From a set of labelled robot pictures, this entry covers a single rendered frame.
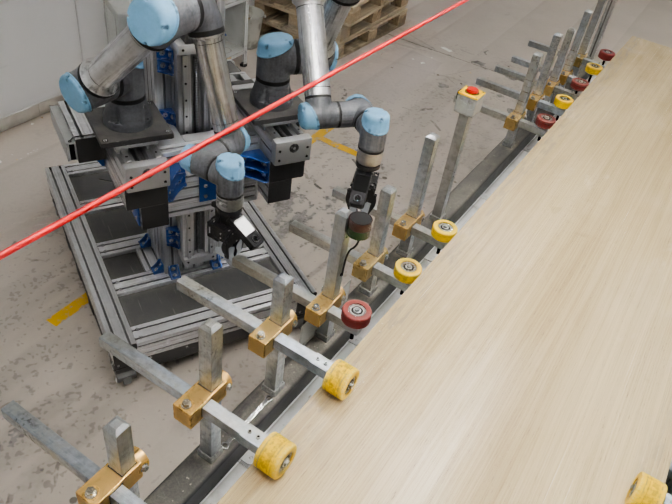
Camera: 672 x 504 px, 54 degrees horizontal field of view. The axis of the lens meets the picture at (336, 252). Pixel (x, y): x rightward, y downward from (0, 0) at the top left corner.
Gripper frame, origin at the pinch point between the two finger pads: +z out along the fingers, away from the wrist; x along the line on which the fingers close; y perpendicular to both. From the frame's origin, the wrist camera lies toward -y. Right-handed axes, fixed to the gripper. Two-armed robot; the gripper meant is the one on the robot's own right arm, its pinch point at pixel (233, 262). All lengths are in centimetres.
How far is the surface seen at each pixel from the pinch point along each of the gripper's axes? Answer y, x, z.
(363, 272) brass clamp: -33.1, -19.8, -2.3
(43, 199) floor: 163, -48, 83
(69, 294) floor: 99, -10, 83
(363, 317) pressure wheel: -45.0, 1.7, -8.1
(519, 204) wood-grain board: -59, -80, -7
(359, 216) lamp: -35.8, -4.0, -33.6
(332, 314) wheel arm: -35.9, 1.7, -3.3
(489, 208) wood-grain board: -52, -70, -7
